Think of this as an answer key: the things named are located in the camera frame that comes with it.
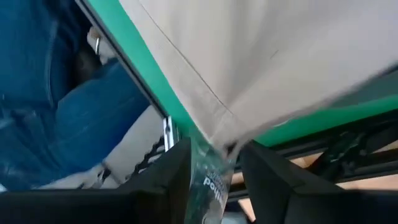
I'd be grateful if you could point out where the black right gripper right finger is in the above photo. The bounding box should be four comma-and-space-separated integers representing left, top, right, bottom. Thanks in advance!
239, 141, 343, 224

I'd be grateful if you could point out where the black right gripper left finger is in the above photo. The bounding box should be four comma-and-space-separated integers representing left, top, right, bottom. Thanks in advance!
119, 138, 192, 224

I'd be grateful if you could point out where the beige grey garment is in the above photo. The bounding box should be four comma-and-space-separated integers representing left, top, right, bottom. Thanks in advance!
119, 0, 398, 153

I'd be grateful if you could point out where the clear spray bottle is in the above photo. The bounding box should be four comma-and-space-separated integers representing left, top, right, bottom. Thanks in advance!
186, 130, 236, 224

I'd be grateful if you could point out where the person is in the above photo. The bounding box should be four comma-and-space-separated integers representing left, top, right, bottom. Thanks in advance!
0, 0, 150, 191

